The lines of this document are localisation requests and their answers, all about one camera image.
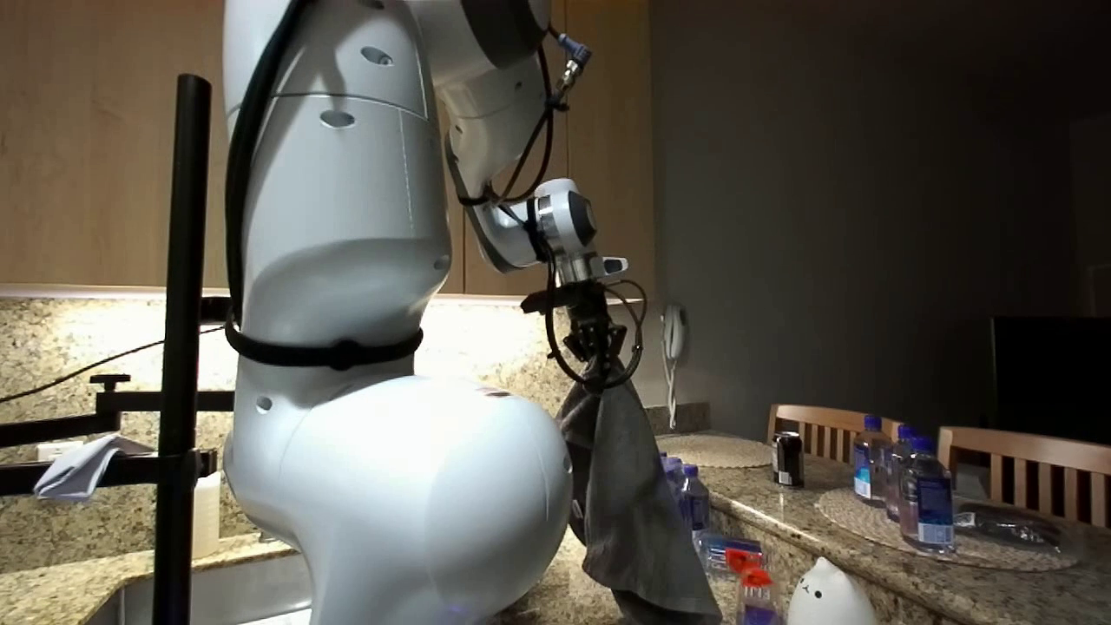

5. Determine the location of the round woven placemat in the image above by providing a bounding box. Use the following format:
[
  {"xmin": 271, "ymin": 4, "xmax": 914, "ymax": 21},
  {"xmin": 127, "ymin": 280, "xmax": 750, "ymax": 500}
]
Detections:
[{"xmin": 657, "ymin": 429, "xmax": 775, "ymax": 473}]

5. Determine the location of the dark television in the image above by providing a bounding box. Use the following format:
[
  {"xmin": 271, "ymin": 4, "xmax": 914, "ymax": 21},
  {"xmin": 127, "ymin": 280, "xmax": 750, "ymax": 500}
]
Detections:
[{"xmin": 985, "ymin": 311, "xmax": 1111, "ymax": 452}]

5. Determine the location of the blue label water bottle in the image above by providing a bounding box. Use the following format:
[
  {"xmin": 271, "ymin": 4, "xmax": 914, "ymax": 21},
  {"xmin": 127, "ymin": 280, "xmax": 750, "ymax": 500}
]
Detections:
[{"xmin": 851, "ymin": 412, "xmax": 891, "ymax": 505}]

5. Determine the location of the clear plastic water bottle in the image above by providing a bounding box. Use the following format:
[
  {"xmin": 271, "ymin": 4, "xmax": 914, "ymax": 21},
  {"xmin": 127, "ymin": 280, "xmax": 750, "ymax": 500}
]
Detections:
[
  {"xmin": 898, "ymin": 435, "xmax": 957, "ymax": 553},
  {"xmin": 883, "ymin": 424, "xmax": 924, "ymax": 524}
]

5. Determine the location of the small dark jar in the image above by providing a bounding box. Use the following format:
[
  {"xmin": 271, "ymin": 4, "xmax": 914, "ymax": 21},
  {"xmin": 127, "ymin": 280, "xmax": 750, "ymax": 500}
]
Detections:
[{"xmin": 769, "ymin": 427, "xmax": 813, "ymax": 490}]

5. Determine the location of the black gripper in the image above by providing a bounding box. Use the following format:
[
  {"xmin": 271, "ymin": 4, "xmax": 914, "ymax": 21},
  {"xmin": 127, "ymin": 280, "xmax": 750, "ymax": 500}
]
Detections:
[{"xmin": 551, "ymin": 280, "xmax": 634, "ymax": 392}]

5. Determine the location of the black vertical stand pole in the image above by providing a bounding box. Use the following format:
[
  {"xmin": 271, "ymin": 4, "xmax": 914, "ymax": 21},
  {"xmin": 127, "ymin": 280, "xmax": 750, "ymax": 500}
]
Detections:
[{"xmin": 150, "ymin": 71, "xmax": 220, "ymax": 625}]

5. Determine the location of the white wall phone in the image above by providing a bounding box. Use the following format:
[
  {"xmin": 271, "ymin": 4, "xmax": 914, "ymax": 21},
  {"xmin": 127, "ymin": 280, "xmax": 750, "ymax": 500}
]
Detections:
[{"xmin": 657, "ymin": 301, "xmax": 693, "ymax": 435}]

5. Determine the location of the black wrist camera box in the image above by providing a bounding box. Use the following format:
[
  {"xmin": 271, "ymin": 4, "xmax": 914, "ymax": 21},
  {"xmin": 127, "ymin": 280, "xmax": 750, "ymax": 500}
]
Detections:
[{"xmin": 522, "ymin": 254, "xmax": 634, "ymax": 316}]

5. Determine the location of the grey terry cloth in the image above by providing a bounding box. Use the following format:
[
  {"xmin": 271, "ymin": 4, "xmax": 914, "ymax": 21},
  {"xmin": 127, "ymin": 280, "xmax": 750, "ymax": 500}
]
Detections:
[{"xmin": 558, "ymin": 371, "xmax": 725, "ymax": 625}]

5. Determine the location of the light wooden slatted chair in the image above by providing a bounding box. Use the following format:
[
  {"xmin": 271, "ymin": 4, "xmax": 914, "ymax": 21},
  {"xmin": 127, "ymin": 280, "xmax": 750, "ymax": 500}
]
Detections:
[
  {"xmin": 932, "ymin": 424, "xmax": 1111, "ymax": 532},
  {"xmin": 766, "ymin": 399, "xmax": 911, "ymax": 467}
]

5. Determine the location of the thin black camera cable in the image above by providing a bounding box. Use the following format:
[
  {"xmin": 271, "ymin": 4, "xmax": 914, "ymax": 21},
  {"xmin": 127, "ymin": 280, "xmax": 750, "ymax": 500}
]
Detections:
[{"xmin": 451, "ymin": 25, "xmax": 598, "ymax": 216}]

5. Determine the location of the wooden kitchen cabinet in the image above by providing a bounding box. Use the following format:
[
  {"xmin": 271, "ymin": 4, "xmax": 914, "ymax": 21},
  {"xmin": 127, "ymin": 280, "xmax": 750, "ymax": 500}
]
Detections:
[{"xmin": 0, "ymin": 0, "xmax": 651, "ymax": 294}]

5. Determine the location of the red cap bottle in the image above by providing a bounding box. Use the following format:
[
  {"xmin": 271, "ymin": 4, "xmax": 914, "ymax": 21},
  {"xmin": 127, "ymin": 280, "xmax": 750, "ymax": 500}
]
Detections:
[{"xmin": 718, "ymin": 546, "xmax": 781, "ymax": 625}]

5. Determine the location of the crumpled white paper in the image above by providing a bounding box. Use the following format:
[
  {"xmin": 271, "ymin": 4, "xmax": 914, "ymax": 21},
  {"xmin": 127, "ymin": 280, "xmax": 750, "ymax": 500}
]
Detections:
[{"xmin": 31, "ymin": 429, "xmax": 157, "ymax": 504}]

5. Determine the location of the white rounded dispenser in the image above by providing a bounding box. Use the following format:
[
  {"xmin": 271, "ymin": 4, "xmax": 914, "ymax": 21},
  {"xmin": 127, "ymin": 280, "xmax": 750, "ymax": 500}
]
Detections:
[{"xmin": 786, "ymin": 554, "xmax": 883, "ymax": 625}]

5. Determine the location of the blue cap bottle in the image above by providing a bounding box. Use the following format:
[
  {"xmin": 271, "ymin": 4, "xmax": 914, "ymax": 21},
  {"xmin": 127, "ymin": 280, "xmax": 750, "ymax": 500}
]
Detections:
[{"xmin": 661, "ymin": 453, "xmax": 714, "ymax": 539}]

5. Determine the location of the thin wall cable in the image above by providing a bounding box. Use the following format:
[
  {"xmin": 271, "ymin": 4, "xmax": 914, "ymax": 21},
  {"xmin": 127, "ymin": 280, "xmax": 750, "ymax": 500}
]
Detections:
[{"xmin": 0, "ymin": 328, "xmax": 165, "ymax": 411}]

